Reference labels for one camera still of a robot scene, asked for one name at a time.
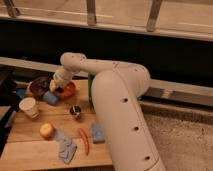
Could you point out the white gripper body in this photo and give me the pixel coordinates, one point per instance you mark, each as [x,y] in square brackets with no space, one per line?
[60,79]

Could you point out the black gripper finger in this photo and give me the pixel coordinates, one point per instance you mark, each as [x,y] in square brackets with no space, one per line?
[60,90]

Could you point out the blue brush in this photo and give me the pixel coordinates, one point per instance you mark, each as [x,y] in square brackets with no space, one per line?
[50,98]

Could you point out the purple bowl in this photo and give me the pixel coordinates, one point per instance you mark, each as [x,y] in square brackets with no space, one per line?
[40,86]

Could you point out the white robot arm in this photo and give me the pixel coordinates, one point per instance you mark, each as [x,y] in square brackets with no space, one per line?
[115,90]

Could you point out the red bowl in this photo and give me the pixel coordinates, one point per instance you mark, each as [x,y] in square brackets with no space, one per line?
[69,90]

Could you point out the small metal cup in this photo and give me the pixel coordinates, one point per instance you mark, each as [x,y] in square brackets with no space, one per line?
[75,112]

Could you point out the green box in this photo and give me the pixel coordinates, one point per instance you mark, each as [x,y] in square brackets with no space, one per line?
[90,80]

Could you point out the white paper cup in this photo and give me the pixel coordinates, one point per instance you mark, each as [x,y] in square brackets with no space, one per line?
[29,106]

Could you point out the small blue object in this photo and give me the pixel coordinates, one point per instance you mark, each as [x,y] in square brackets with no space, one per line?
[21,92]

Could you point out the yellow apple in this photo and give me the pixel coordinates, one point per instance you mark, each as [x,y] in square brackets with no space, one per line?
[47,130]

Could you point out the wooden cutting board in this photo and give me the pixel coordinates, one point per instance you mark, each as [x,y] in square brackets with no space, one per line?
[26,150]

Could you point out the blue sponge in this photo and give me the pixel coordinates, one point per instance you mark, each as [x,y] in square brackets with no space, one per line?
[97,134]

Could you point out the red chili pepper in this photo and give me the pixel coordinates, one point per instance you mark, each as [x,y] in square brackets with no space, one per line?
[84,137]

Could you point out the grey blue cloth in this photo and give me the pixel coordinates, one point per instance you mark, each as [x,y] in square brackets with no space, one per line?
[67,146]

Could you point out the metal window rail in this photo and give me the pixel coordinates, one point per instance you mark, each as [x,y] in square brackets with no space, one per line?
[170,90]

